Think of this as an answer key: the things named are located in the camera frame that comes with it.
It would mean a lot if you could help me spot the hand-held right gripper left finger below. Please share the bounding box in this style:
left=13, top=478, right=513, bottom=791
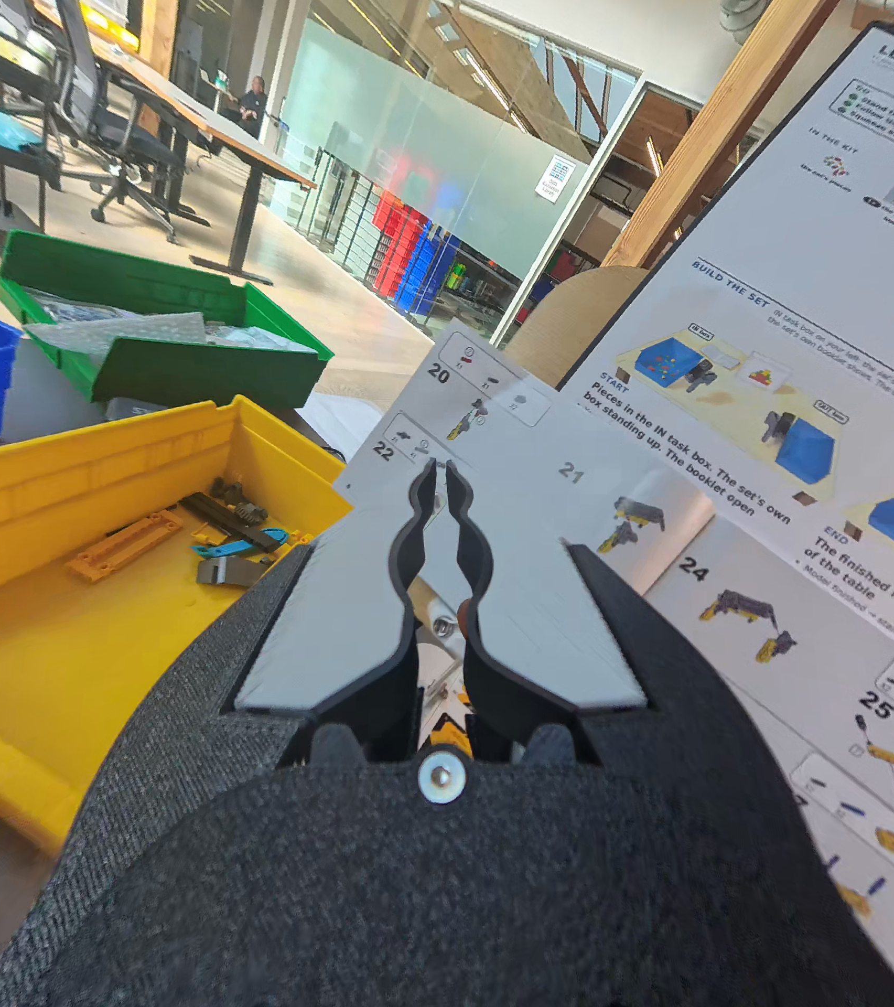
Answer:
left=233, top=458, right=438, bottom=715

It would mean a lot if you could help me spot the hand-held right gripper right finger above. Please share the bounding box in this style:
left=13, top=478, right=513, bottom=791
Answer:
left=445, top=460, right=648, bottom=715

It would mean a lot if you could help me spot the lego instruction booklet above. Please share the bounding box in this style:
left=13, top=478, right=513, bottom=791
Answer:
left=332, top=318, right=894, bottom=1002

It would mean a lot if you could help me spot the teal and grey lego piece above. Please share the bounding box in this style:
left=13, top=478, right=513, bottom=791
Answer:
left=191, top=526, right=292, bottom=561

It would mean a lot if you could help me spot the grey ribbed lego piece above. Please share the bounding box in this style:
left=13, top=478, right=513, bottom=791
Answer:
left=195, top=554, right=261, bottom=591

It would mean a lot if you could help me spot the lego sticker sheet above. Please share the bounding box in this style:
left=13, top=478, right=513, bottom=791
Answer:
left=425, top=692, right=473, bottom=758

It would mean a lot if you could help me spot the black lego parts cluster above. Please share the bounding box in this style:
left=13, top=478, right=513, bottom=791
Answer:
left=179, top=474, right=284, bottom=553

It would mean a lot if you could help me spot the orange lego beam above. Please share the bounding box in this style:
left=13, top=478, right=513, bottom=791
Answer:
left=65, top=510, right=186, bottom=585

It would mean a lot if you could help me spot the yellow plastic bin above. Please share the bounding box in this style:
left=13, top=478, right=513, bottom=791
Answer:
left=0, top=393, right=355, bottom=860

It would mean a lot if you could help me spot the green plastic bin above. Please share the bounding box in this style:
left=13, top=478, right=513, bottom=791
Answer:
left=0, top=228, right=336, bottom=412

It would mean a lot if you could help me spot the large bubble wrap sheet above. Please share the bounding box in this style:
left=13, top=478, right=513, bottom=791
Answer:
left=22, top=309, right=319, bottom=372

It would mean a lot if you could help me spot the stack of coloured crates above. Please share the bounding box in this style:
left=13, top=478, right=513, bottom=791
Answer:
left=367, top=191, right=465, bottom=317

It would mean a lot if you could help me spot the laminated instruction sheet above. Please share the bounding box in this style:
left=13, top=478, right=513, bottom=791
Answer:
left=557, top=24, right=894, bottom=673

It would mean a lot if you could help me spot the white paper notice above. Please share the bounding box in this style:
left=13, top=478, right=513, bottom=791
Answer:
left=533, top=153, right=579, bottom=206

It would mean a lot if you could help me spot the wooden office desk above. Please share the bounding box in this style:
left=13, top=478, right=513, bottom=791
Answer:
left=28, top=0, right=319, bottom=286

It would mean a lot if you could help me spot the black office chair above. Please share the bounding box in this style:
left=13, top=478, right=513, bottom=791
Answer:
left=49, top=0, right=190, bottom=247

